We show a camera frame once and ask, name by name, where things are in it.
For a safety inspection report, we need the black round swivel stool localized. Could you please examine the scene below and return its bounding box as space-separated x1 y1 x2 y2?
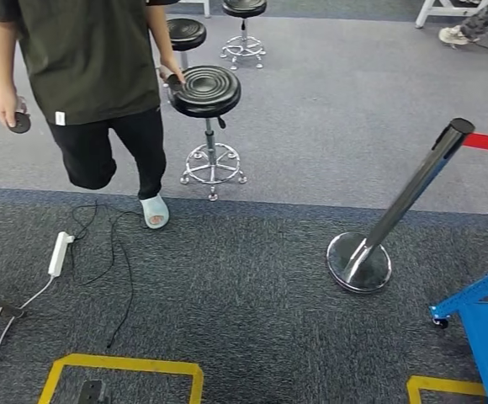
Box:
219 0 268 72
159 18 208 72
167 65 249 203

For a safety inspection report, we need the black round controller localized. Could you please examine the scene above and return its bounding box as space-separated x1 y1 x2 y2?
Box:
165 72 185 93
7 111 32 136

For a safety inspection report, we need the yellow floor tape square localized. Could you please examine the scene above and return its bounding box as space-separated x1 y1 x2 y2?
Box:
36 353 205 404

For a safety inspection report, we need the white power strip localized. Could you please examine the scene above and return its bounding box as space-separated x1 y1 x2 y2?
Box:
48 231 76 279

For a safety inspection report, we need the person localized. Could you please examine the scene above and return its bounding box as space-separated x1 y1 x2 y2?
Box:
0 0 187 231
438 0 488 47

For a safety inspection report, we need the black robot left foot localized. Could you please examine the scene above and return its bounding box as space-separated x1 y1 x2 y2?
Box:
76 380 111 404

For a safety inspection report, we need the thin black floor cable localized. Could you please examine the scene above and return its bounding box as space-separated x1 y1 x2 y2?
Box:
70 200 145 351

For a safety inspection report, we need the dark chrome stanchion post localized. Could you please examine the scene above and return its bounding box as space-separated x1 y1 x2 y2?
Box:
326 117 477 295

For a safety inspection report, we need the white power strip cable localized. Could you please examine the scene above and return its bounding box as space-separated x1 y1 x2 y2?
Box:
0 274 55 404

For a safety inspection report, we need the white furniture frame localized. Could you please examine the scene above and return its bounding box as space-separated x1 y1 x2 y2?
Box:
414 0 488 30

